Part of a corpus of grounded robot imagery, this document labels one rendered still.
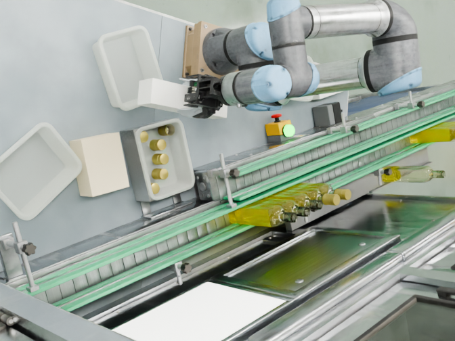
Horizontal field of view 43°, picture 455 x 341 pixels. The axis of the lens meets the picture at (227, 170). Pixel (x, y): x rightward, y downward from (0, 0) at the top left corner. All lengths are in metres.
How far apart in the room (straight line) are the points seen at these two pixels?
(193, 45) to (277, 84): 0.73
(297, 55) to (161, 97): 0.35
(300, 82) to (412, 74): 0.39
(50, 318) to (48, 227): 0.99
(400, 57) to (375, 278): 0.57
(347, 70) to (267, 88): 0.47
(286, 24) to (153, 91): 0.36
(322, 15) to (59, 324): 0.94
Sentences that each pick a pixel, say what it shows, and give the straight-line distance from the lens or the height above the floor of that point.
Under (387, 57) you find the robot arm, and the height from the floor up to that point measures 1.42.
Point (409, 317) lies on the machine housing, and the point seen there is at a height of 1.56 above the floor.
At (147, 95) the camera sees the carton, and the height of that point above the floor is 1.09.
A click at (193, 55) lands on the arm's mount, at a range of 1.88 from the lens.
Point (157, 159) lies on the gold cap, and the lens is 1.77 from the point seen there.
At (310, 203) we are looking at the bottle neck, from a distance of 1.76.
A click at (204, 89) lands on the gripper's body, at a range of 1.33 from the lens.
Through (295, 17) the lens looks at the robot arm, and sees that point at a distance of 1.30.
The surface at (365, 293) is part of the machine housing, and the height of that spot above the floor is 1.42.
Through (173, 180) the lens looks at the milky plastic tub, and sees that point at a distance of 1.84.
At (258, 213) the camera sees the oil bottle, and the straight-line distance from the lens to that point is 1.73.
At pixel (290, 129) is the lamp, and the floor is 0.85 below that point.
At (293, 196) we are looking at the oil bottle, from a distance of 1.79.
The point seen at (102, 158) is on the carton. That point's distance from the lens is 1.65.
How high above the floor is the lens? 2.27
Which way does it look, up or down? 49 degrees down
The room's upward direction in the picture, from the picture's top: 90 degrees clockwise
